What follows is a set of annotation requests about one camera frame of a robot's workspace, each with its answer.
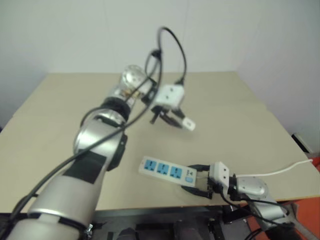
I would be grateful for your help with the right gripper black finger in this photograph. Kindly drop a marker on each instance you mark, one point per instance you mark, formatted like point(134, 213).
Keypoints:
point(198, 167)
point(197, 193)

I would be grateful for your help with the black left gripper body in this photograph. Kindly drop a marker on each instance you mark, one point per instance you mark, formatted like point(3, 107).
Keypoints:
point(158, 111)

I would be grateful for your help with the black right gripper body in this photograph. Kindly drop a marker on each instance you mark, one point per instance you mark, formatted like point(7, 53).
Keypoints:
point(204, 184)

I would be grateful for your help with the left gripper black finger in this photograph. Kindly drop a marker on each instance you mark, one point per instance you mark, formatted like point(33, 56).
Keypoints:
point(180, 114)
point(172, 122)

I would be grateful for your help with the white charger plug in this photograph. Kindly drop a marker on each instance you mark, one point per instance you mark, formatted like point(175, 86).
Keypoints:
point(189, 124)

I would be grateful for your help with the white power strip blue sockets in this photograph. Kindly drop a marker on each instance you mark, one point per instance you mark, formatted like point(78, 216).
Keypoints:
point(167, 172)

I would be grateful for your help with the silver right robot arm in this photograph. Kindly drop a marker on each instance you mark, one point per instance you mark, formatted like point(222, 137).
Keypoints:
point(252, 187)

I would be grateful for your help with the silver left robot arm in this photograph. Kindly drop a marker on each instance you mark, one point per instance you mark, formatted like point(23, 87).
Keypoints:
point(87, 180)

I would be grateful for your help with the dark rounded shape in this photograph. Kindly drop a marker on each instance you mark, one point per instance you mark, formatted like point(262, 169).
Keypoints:
point(127, 233)

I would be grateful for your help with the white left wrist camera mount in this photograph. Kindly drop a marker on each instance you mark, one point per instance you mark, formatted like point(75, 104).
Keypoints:
point(170, 96)

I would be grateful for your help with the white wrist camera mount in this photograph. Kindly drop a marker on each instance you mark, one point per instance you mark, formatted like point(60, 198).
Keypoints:
point(221, 173)
point(170, 96)

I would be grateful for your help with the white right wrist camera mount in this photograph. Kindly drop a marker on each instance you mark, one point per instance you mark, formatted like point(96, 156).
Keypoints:
point(221, 173)

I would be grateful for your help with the black table frame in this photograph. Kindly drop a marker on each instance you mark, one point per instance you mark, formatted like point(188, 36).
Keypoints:
point(160, 212)

